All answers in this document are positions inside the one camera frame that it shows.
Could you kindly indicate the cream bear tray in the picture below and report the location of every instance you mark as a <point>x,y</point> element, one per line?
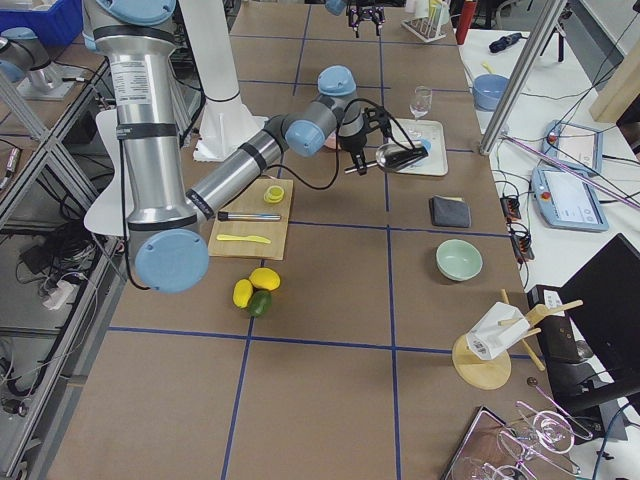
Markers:
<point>435,163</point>

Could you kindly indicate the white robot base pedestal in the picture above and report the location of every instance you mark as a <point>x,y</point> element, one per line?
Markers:
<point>226,121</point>

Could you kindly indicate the blue bowl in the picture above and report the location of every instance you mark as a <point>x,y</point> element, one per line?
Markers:
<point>487,91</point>

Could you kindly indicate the near teach pendant tablet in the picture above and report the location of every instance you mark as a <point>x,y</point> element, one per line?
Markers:
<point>566,202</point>

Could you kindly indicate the white wire cup rack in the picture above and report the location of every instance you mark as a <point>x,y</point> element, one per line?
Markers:
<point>427,19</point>

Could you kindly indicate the clear wine glass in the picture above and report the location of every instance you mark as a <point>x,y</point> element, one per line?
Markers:
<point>420,105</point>

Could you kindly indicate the black monitor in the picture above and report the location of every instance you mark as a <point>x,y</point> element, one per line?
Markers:
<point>608,320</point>

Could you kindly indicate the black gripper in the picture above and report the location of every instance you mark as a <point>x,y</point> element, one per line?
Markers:
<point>366,15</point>
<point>353,144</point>

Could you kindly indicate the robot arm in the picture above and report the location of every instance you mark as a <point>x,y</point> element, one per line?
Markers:
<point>163,247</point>
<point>338,7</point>

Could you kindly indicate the far teach pendant tablet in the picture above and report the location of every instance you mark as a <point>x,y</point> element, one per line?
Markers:
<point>579,147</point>

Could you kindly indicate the yellow plastic spoon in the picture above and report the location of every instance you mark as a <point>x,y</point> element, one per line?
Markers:
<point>488,67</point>

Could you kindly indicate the yellow plastic knife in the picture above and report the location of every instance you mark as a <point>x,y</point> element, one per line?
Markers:
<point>247,238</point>

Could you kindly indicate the white carton on stand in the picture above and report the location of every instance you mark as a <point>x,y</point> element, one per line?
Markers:
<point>500,328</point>

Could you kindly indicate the green ceramic bowl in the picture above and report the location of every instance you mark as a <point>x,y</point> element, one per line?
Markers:
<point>458,260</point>

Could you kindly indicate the pink bowl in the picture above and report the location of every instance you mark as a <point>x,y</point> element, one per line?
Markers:
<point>332,142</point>

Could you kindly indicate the wooden mug tree stand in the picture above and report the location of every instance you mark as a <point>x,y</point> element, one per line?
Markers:
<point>493,374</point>

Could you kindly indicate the yellow lemon slice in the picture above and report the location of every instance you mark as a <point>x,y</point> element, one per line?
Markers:
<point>274,194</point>

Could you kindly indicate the red cylinder bottle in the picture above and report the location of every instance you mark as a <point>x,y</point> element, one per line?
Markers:
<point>465,20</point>

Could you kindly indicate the white chair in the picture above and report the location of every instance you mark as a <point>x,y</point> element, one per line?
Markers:
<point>105,217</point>

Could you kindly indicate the wooden cutting board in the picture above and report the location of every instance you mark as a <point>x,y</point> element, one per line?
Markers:
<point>251,201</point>

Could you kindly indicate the aluminium frame post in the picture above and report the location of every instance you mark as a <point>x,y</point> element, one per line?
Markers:
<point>531,50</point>

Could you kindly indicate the teach pendant tablet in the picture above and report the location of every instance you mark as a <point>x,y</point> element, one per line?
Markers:
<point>566,202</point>
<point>579,147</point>

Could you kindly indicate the silver metal rod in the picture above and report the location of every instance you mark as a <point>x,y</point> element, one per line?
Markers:
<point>248,217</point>

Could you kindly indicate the light blue plastic cup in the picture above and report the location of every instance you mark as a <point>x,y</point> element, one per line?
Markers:
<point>426,145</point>

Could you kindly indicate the silver metal ice scoop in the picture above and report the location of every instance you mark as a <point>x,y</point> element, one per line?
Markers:
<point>394,158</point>

